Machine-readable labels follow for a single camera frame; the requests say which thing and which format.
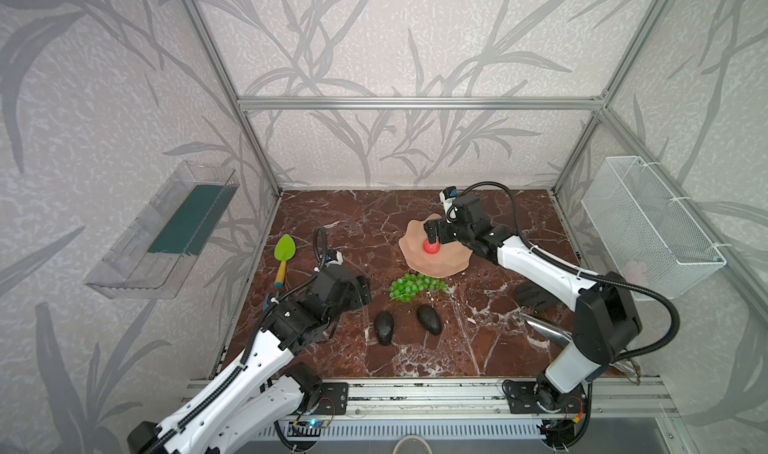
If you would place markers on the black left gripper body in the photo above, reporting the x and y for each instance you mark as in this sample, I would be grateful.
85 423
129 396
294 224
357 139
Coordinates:
358 289

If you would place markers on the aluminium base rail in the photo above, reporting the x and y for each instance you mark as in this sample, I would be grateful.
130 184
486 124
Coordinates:
463 409

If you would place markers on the aluminium frame post right rear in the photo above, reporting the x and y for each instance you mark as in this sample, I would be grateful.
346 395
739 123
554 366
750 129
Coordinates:
649 23

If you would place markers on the aluminium frame post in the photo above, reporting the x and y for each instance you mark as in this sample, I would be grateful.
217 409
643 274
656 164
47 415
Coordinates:
649 23
195 16

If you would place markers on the pink object in basket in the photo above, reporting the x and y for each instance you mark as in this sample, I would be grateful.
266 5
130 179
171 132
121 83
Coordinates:
636 272

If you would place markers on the green garden trowel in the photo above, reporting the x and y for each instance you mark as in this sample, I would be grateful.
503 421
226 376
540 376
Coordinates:
284 251

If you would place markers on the black rubber glove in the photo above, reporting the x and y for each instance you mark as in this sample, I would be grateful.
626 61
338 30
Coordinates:
531 295

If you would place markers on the red fake apple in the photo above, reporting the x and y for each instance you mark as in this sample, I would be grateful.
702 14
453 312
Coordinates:
431 248

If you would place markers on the white wire mesh basket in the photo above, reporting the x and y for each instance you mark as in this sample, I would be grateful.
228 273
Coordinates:
639 218

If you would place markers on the clear plastic wall bin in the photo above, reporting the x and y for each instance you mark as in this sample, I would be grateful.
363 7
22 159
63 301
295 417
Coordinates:
154 256

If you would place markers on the aluminium frame post left rear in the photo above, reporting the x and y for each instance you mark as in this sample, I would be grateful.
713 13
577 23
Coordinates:
195 16

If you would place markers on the pink wavy fruit bowl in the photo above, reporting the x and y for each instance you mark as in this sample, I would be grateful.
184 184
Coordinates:
450 259

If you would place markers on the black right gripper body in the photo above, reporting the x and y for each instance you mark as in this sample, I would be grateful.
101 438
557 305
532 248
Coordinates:
443 232

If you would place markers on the aluminium frame top crossbar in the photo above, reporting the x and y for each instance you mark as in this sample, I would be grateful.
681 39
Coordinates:
254 103

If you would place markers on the dark fake avocado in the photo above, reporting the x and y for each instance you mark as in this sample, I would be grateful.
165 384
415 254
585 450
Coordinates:
384 328
429 319

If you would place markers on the green fake grape bunch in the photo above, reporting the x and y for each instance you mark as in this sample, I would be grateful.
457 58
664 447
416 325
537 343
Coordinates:
406 288

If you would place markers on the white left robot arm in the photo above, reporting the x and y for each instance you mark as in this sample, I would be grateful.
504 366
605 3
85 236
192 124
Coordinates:
264 384

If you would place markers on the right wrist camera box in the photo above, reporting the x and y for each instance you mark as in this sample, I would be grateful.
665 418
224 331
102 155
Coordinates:
448 195

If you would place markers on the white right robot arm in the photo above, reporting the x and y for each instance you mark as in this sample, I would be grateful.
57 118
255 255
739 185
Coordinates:
604 317

